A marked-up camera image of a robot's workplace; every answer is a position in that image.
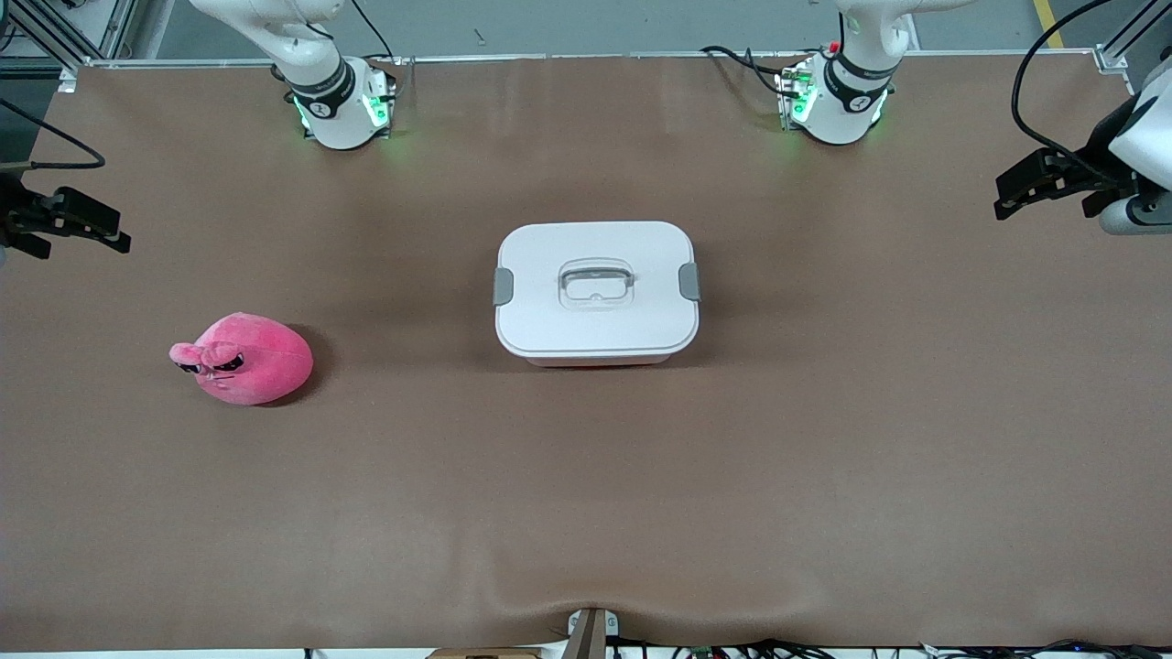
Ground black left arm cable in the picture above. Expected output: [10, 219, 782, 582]
[1010, 0, 1115, 181]

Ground black base cable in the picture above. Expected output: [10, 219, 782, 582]
[700, 44, 790, 97]
[351, 0, 396, 65]

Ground pink plush toy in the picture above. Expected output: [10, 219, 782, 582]
[169, 312, 314, 406]

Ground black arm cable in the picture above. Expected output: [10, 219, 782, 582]
[1010, 0, 1115, 181]
[0, 97, 107, 172]

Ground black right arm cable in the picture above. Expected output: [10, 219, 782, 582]
[0, 97, 107, 172]

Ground metal table edge clamp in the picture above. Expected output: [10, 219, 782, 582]
[563, 607, 621, 659]

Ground black right base cable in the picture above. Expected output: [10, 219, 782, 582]
[351, 0, 396, 65]

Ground black left base cable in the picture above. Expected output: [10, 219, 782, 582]
[700, 44, 790, 97]

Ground white box lid grey latches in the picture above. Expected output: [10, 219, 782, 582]
[493, 221, 701, 359]

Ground pink plastic storage box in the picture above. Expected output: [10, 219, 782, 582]
[526, 352, 674, 368]

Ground aluminium frame profile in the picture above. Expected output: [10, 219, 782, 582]
[1096, 0, 1172, 74]
[0, 0, 138, 70]

